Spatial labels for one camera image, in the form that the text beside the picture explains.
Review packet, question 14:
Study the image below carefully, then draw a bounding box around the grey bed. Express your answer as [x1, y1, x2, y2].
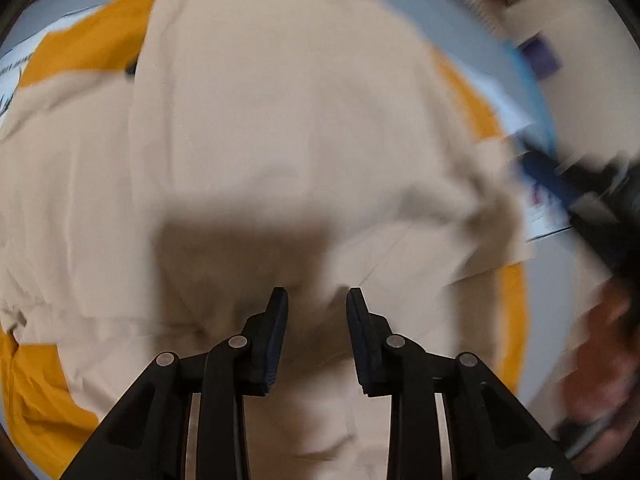
[0, 0, 608, 480]

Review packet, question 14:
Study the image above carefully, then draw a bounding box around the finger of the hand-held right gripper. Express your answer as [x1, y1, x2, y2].
[517, 152, 584, 212]

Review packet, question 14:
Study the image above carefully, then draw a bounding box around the beige and yellow hooded jacket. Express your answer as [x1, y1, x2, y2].
[0, 0, 538, 480]

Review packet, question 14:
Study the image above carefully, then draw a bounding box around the purple box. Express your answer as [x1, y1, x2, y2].
[517, 34, 561, 79]

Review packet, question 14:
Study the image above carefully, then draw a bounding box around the person's right hand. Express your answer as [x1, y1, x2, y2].
[557, 280, 640, 476]

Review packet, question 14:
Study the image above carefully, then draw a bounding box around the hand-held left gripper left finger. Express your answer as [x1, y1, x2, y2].
[60, 287, 290, 480]

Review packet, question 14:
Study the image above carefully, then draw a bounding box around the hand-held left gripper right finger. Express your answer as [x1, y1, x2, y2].
[346, 287, 581, 480]

